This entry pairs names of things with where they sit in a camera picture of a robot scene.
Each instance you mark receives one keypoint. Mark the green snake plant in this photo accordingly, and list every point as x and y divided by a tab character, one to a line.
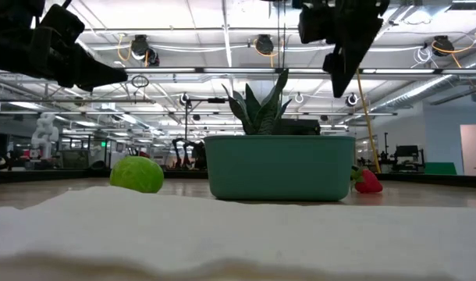
261	113

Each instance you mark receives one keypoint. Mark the black equipment cart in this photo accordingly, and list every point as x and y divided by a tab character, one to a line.
407	154

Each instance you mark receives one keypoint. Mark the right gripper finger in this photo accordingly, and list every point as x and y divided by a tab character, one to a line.
355	58
332	62

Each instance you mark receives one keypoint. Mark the red strawberry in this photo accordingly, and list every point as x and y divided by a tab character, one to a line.
368	182

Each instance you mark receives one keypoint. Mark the black background robot arms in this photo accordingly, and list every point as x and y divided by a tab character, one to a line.
199	154

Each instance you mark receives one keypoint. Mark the green board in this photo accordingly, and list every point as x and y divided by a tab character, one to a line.
440	168

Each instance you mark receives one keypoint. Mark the green lime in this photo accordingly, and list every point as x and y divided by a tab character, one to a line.
136	175

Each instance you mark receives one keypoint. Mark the teal tupperware container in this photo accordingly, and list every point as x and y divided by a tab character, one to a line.
279	168

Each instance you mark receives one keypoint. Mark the white folded cloth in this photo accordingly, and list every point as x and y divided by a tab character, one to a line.
238	234

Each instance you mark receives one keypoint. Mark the black camera stand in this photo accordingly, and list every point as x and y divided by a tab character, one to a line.
186	121

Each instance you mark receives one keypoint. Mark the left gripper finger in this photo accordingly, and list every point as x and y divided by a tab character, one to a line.
97	71
89	84

